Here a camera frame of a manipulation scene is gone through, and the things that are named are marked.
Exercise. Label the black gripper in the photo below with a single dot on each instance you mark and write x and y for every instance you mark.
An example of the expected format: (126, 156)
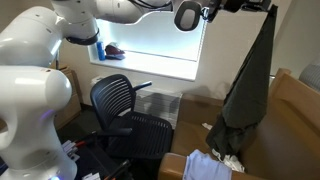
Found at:
(233, 4)

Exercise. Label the dark green shirt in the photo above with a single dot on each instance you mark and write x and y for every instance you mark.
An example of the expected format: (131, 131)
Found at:
(250, 90)

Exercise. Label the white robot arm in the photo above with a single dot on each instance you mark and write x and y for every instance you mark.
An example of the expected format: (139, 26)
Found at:
(30, 100)

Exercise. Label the black mesh office chair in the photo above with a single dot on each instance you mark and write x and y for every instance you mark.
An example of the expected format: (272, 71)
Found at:
(146, 133)

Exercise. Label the white window sill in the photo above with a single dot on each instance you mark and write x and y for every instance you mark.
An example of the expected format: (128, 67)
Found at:
(150, 66)

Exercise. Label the grey striped fabric cushion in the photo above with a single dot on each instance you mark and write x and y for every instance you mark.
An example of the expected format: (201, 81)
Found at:
(311, 76)

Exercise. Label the small white cloth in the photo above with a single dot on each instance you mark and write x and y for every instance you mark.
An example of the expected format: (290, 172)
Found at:
(207, 126)

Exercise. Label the dark red shoe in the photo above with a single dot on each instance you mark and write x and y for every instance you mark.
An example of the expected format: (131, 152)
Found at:
(115, 52)

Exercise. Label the brown upholstered armchair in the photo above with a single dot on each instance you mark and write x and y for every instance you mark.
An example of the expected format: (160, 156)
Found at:
(286, 133)

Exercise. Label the blue drink bottle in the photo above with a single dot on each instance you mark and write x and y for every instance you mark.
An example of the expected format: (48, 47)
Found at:
(101, 51)

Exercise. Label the crumpled white cloth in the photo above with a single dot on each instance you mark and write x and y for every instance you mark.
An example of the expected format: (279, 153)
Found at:
(235, 163)

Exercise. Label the light blue cloth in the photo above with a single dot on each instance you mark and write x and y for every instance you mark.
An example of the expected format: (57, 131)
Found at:
(205, 166)

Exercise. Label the light wooden cabinet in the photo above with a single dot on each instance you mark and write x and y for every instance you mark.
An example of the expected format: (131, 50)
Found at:
(70, 103)

